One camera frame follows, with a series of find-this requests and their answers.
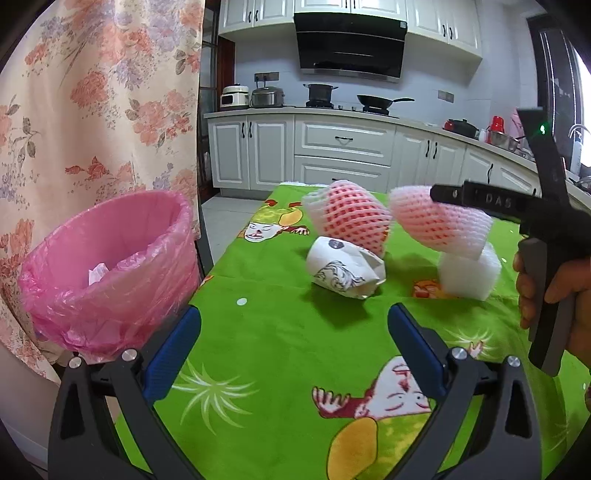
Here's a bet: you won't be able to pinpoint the black frying pan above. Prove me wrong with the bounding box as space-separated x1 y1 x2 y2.
357 93 415 114

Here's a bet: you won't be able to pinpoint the brown glass door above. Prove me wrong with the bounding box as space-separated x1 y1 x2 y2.
198 34 236 204

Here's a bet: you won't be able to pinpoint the red and black pot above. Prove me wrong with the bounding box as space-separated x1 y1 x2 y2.
444 119 479 138

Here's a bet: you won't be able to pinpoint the metal faucet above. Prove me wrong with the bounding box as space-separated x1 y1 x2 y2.
569 124 591 167

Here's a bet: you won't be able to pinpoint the white upper kitchen cabinets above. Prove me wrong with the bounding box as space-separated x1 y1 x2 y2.
217 0 484 58

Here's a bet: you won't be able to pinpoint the silver pressure cooker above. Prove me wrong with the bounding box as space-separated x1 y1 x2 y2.
250 79 286 108

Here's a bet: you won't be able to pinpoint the white rice cooker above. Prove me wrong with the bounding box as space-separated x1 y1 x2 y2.
219 84 251 110

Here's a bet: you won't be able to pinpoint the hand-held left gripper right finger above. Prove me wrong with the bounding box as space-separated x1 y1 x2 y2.
387 302 542 480

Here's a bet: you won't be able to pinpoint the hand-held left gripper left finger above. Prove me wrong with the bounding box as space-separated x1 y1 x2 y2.
48 305 204 480

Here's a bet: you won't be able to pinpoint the pink bin with pink bag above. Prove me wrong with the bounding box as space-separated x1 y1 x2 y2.
18 190 201 365

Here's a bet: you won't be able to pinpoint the pink foam fruit net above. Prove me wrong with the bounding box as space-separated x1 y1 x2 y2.
302 180 393 257
390 185 492 259

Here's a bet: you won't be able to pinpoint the white foam block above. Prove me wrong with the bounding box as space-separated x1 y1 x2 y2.
438 242 502 302

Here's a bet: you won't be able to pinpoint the white lower kitchen cabinets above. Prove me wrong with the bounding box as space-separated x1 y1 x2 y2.
205 113 555 204

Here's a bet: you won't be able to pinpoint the white kitchen cabinets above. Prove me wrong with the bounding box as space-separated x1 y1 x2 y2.
217 0 484 58
205 113 555 204

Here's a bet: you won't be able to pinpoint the crushed white paper cup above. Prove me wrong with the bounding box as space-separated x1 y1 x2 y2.
306 235 386 301

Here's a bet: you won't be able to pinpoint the floral curtain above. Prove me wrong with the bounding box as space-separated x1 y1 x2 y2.
0 0 206 384

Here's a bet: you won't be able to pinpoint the black range hood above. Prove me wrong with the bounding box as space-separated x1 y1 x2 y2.
294 12 408 84

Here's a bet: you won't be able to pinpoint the black window frame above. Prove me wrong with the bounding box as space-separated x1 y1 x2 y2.
526 14 591 171

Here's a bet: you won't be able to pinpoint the person's right hand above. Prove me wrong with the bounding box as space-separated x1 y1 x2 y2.
512 253 591 370

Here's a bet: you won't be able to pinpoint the green cartoon tablecloth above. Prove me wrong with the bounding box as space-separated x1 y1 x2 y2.
113 182 591 480

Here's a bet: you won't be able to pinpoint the black cooking pot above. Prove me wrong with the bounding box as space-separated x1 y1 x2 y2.
303 83 339 108

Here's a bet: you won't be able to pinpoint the gas stove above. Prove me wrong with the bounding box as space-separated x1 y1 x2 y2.
295 105 400 116

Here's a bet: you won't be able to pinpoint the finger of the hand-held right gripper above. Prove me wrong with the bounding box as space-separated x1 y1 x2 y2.
430 181 539 214

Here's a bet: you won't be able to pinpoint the steel bowl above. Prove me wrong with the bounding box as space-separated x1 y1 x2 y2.
488 130 522 153

